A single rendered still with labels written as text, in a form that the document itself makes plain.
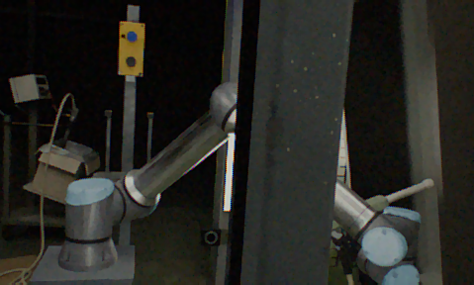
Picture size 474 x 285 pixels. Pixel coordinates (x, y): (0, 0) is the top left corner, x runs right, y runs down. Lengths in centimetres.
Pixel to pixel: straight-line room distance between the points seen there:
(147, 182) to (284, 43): 133
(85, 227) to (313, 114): 131
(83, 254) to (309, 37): 136
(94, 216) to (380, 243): 90
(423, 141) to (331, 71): 178
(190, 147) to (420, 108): 103
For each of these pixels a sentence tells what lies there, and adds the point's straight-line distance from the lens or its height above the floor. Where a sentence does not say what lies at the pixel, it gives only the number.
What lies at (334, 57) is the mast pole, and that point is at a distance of 29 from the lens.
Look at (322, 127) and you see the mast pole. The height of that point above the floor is 122.
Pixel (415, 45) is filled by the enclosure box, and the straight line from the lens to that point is 203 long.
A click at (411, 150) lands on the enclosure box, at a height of 105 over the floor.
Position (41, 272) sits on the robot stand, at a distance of 160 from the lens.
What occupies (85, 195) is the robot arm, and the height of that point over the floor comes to 89.
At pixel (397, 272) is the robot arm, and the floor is 83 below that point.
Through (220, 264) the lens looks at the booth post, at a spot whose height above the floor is 36.
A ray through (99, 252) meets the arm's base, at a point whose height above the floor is 70.
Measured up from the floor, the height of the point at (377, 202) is 92.
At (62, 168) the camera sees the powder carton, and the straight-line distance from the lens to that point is 361.
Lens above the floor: 124
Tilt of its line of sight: 7 degrees down
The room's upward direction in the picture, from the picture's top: 4 degrees clockwise
